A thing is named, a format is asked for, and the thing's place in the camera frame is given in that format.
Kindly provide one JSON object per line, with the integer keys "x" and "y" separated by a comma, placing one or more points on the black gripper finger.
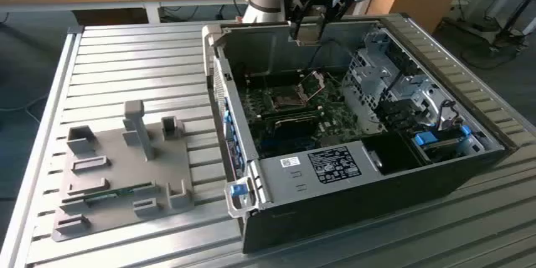
{"x": 294, "y": 31}
{"x": 322, "y": 24}

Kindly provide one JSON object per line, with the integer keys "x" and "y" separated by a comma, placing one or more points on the square CPU chip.
{"x": 310, "y": 34}

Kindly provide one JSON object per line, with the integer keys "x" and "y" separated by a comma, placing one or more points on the CPU socket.
{"x": 284, "y": 98}

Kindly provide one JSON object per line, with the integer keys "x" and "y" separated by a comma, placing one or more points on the silver metal drive cage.
{"x": 368, "y": 83}

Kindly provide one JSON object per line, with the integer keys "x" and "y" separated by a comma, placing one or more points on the green motherboard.
{"x": 334, "y": 120}

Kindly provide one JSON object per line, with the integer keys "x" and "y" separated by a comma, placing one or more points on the blue card retention clips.
{"x": 228, "y": 116}

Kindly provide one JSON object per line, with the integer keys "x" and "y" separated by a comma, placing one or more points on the black graphics card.
{"x": 294, "y": 131}

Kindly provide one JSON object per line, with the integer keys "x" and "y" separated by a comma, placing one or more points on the white legged equipment stand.
{"x": 477, "y": 26}

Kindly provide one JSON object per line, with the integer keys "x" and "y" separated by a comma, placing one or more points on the white barcode sticker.
{"x": 290, "y": 162}

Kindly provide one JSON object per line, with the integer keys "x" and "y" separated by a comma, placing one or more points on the black rating label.
{"x": 333, "y": 164}

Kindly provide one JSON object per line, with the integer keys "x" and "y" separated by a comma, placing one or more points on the blue disk carrier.
{"x": 424, "y": 140}

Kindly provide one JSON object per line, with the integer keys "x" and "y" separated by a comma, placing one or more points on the small blue bay tab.
{"x": 465, "y": 131}

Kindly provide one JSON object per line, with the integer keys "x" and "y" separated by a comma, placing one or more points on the silver power supply unit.
{"x": 288, "y": 183}

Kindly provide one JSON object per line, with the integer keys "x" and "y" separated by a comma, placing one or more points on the blue case latch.
{"x": 237, "y": 190}

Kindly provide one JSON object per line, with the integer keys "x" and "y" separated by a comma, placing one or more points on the black open PC case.
{"x": 376, "y": 205}

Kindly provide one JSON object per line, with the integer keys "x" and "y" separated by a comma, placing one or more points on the grey parts rack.
{"x": 117, "y": 161}

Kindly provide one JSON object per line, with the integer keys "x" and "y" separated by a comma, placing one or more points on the green RAM stick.
{"x": 108, "y": 193}

